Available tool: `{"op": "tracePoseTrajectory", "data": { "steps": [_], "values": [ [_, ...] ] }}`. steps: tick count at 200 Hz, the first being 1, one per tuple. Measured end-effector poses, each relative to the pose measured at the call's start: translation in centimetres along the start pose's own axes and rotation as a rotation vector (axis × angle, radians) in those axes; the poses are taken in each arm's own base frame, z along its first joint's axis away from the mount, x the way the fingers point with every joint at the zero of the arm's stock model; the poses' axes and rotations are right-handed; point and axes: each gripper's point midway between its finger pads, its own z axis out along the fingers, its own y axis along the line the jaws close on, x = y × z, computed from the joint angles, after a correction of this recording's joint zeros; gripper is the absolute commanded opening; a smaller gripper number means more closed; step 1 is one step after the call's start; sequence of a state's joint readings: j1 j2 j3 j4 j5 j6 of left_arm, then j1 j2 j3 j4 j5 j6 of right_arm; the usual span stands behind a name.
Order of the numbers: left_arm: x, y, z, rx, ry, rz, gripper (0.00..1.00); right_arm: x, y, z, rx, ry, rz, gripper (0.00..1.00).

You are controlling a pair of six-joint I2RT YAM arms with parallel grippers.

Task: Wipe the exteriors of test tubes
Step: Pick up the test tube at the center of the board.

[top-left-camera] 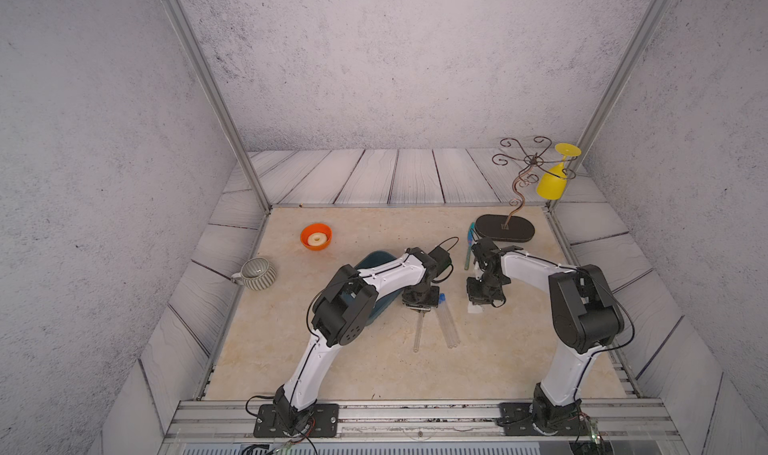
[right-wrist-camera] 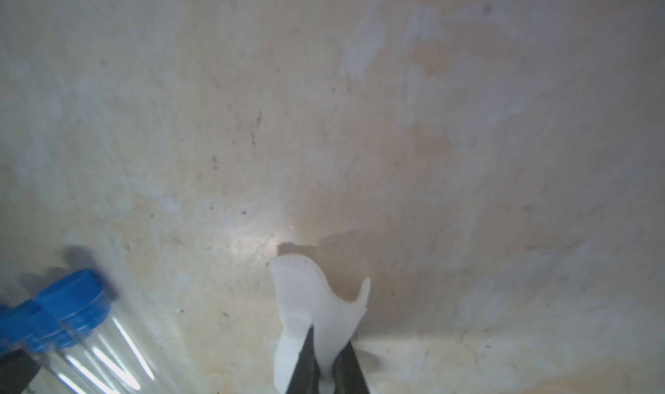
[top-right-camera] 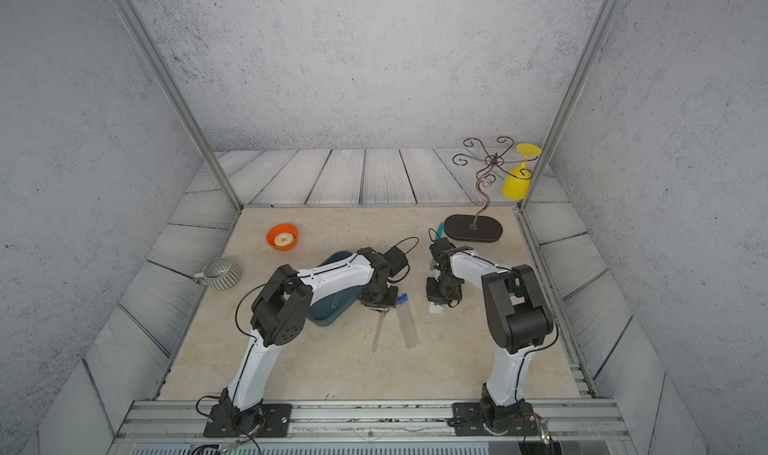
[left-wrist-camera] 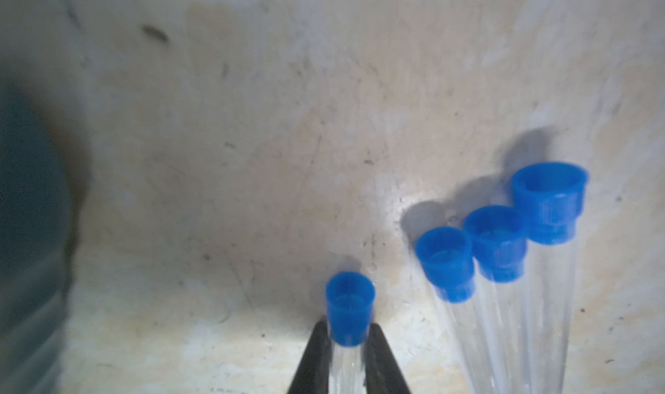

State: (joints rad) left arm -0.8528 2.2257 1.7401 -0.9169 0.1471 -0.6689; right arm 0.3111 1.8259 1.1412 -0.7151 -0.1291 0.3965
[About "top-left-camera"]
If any white wiping cloth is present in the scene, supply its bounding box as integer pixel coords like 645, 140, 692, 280
467, 303, 484, 314

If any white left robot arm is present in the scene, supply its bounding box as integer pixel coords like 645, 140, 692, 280
273, 247, 452, 430

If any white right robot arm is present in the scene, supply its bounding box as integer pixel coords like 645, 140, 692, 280
466, 238, 625, 435

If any teal plastic tub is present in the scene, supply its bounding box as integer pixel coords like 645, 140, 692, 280
341, 251, 402, 327

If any black metal scroll stand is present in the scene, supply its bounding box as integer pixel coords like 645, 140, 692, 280
474, 136, 561, 243

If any yellow plastic goblet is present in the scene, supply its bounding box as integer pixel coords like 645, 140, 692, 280
536, 143, 582, 201

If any orange plastic bowl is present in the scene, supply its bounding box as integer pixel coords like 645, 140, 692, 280
300, 223, 333, 251

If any grey striped ceramic mug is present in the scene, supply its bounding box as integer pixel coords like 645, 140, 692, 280
230, 257, 277, 291

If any cream ring donut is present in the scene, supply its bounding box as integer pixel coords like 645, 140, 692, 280
307, 232, 328, 247

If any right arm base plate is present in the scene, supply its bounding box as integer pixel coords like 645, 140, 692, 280
495, 402, 588, 437

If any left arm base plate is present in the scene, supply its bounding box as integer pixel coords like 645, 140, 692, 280
253, 403, 340, 438

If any aluminium front rail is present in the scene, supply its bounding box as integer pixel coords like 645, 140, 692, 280
161, 398, 687, 454

